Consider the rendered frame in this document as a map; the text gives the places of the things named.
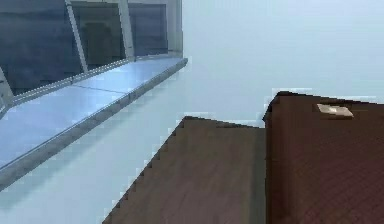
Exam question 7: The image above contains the grey framed window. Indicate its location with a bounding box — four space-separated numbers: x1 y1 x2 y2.
0 0 189 192

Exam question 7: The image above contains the small beige flat object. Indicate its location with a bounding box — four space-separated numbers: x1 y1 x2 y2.
315 102 355 120

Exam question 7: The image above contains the dark brown wooden cabinet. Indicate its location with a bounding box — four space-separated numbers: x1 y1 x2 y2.
262 90 384 224

